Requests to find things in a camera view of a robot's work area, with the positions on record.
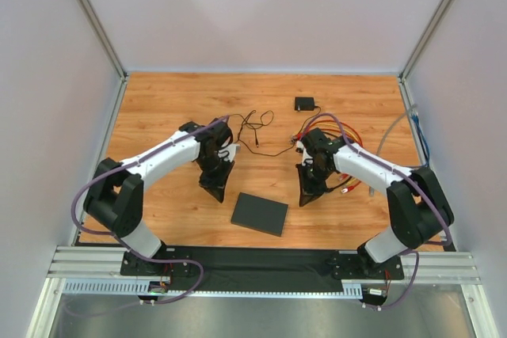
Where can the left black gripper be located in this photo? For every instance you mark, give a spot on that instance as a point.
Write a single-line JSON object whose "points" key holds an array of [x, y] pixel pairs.
{"points": [[215, 172]]}

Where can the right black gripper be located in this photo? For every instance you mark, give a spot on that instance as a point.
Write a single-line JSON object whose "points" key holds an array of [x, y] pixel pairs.
{"points": [[310, 178]]}

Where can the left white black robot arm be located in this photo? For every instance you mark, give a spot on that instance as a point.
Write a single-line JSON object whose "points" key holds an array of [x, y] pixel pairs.
{"points": [[114, 197]]}

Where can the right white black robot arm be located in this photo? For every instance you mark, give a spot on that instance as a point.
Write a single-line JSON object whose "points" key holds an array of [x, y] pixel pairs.
{"points": [[418, 208]]}

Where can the black cloth strip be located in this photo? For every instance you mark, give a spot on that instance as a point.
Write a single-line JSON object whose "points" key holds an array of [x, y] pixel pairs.
{"points": [[265, 269]]}

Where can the black power adapter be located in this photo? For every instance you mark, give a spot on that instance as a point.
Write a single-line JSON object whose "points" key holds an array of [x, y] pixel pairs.
{"points": [[304, 104]]}

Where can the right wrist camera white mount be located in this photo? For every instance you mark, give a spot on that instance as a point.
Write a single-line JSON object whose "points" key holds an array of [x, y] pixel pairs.
{"points": [[307, 159]]}

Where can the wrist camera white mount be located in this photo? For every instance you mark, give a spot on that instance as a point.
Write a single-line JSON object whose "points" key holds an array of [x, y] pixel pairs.
{"points": [[229, 149], [307, 159]]}

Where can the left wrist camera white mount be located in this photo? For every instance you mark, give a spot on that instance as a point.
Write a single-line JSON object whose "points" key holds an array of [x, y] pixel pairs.
{"points": [[229, 149]]}

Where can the black network switch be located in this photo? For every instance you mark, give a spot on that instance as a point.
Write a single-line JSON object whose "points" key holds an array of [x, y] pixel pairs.
{"points": [[260, 214]]}

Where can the red ethernet cable loose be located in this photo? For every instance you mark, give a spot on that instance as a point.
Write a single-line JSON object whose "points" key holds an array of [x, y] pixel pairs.
{"points": [[328, 128]]}

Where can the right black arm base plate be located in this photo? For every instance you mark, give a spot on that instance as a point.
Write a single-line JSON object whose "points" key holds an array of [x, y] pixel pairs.
{"points": [[352, 265]]}

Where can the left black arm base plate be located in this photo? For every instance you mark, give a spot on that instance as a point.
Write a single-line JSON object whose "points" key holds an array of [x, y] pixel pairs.
{"points": [[134, 266]]}

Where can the aluminium front rail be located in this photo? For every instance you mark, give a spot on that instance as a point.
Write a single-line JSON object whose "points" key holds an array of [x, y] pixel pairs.
{"points": [[114, 262]]}

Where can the grey slotted cable duct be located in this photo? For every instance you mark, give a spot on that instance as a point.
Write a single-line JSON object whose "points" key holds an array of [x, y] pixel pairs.
{"points": [[150, 289]]}

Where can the left aluminium frame post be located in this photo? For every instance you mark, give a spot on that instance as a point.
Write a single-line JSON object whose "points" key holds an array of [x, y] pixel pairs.
{"points": [[97, 27]]}

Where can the aluminium frame post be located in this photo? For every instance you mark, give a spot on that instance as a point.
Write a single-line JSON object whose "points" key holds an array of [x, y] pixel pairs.
{"points": [[97, 27], [425, 38]]}

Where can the right aluminium frame post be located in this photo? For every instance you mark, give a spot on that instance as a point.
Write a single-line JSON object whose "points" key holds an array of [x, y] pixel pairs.
{"points": [[425, 38]]}

